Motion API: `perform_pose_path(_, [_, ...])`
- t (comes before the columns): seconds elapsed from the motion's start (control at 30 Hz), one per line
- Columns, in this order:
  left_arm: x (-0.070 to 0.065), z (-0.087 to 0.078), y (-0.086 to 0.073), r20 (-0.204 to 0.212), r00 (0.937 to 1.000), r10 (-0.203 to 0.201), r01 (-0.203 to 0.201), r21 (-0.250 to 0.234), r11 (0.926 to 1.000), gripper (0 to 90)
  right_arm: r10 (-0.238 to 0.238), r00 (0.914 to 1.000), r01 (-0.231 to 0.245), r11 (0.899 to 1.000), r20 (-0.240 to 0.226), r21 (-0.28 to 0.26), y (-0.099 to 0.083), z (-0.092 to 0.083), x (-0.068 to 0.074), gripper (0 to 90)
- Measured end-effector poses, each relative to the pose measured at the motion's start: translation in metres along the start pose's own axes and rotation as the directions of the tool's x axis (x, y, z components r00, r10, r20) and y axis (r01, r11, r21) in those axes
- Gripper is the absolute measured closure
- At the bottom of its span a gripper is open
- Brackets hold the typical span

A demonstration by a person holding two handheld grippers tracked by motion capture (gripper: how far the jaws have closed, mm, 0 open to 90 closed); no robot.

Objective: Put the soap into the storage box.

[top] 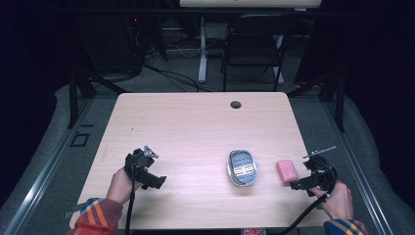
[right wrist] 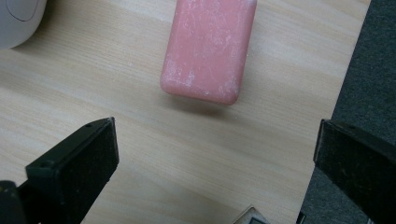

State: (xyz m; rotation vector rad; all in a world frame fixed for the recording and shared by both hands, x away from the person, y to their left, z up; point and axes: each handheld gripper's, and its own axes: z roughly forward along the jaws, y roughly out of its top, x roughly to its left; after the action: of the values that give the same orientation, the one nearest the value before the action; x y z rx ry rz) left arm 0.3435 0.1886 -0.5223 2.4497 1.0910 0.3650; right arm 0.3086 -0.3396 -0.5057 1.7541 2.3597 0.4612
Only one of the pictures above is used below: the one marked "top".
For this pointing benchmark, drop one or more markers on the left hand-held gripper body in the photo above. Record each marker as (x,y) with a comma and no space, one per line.
(138,161)

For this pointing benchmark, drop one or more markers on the aluminium floor rail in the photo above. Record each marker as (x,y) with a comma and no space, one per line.
(357,169)
(42,173)

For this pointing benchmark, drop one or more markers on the pink soap bar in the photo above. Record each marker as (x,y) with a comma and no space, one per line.
(287,171)

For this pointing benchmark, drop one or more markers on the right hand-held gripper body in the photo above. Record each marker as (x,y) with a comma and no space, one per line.
(321,169)

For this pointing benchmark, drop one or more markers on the black metal stand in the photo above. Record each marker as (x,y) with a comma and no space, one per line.
(78,94)
(336,94)

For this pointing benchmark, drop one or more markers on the black folding chair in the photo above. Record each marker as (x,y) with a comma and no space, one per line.
(253,49)

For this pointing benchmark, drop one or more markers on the white desk with legs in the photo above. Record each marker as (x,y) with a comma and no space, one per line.
(204,49)

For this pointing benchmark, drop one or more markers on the person's left hand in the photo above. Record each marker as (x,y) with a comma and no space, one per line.
(120,189)

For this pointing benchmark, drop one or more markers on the grey soap dish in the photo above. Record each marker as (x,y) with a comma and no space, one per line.
(242,168)

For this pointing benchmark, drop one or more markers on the person's right hand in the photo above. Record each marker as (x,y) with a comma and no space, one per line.
(336,199)

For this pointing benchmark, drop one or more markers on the red printed packet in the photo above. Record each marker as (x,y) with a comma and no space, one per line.
(253,232)

